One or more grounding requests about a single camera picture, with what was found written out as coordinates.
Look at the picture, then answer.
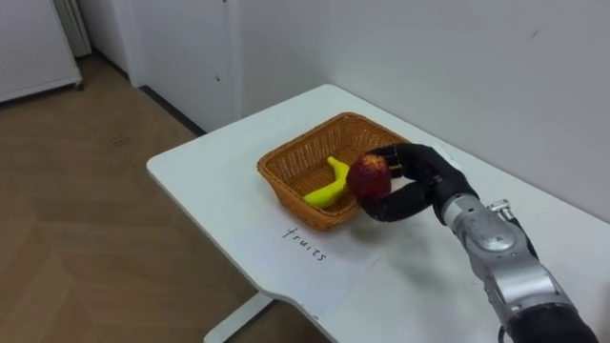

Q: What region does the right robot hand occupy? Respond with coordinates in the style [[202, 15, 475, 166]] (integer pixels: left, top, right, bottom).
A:
[[359, 142, 480, 225]]

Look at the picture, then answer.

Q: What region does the red apple soft toy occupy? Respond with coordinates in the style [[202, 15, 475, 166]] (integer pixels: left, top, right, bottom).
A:
[[345, 152, 393, 205]]

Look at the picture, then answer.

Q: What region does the yellow banana soft toy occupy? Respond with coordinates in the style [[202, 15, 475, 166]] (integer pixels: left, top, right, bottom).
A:
[[302, 155, 352, 210]]

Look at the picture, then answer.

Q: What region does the orange wicker basket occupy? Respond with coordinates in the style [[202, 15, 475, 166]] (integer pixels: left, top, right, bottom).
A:
[[256, 111, 414, 233]]

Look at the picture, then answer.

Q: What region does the white desk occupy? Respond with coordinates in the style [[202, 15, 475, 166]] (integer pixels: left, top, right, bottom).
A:
[[146, 84, 610, 343]]

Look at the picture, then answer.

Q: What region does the white wheeled cabinet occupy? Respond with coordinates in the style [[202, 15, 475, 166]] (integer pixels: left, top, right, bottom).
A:
[[0, 0, 85, 104]]

